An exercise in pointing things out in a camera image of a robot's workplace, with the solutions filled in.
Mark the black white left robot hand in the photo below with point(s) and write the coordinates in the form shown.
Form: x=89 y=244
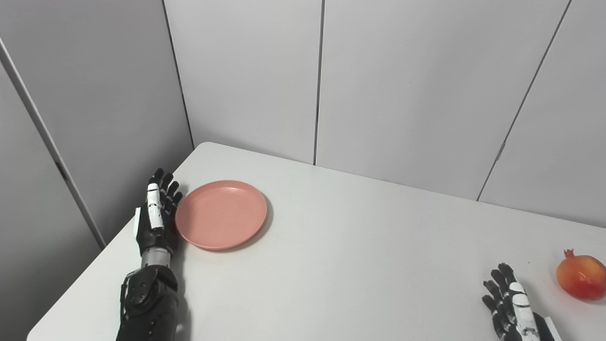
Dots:
x=151 y=232

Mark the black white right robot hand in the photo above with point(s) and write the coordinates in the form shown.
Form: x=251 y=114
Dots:
x=513 y=317

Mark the pink round plate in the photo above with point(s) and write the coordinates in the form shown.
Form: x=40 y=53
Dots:
x=220 y=215

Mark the red orange pomegranate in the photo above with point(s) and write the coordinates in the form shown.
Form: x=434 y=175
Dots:
x=582 y=277

